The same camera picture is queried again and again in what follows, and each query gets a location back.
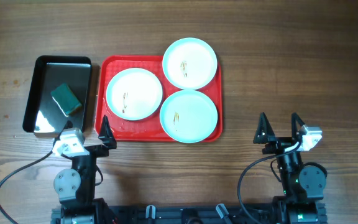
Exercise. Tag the light blue plate bottom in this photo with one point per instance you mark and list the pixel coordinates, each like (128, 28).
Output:
(188, 116)

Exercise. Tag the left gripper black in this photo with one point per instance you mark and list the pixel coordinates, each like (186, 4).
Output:
(108, 137)

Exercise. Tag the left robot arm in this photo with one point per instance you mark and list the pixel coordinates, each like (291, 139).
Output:
(75, 186)

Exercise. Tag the red plastic tray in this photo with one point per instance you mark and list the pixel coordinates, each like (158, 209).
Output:
(148, 129)

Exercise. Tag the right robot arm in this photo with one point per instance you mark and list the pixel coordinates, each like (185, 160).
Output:
(303, 183)

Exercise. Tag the light blue plate top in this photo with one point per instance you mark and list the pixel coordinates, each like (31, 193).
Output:
(189, 63)

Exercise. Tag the black rectangular water tray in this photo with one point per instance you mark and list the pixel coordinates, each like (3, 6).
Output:
(42, 114)

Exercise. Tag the light blue plate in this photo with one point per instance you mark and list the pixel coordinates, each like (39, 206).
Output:
(188, 116)
(134, 94)
(189, 63)

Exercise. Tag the green yellow sponge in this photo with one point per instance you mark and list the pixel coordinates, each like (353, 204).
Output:
(66, 99)

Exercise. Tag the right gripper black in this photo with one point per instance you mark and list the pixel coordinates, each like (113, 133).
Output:
(279, 144)

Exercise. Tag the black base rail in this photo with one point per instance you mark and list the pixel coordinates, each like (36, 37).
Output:
(261, 212)

